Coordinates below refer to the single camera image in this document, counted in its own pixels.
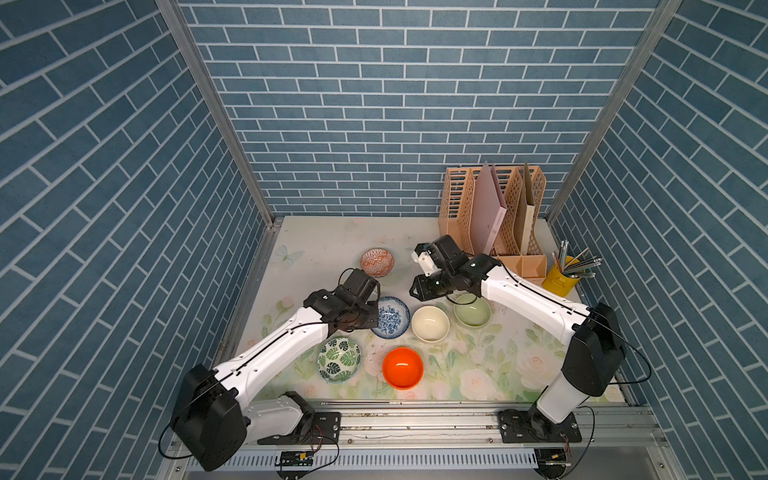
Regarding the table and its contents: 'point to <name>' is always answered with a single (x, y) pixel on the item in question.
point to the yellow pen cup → (557, 282)
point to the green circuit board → (296, 458)
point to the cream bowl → (430, 324)
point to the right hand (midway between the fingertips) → (415, 292)
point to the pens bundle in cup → (576, 266)
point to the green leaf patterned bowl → (338, 359)
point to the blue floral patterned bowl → (393, 318)
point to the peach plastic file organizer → (454, 220)
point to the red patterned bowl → (377, 262)
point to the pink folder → (487, 209)
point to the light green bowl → (474, 315)
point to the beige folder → (526, 214)
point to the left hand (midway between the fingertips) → (381, 318)
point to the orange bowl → (403, 368)
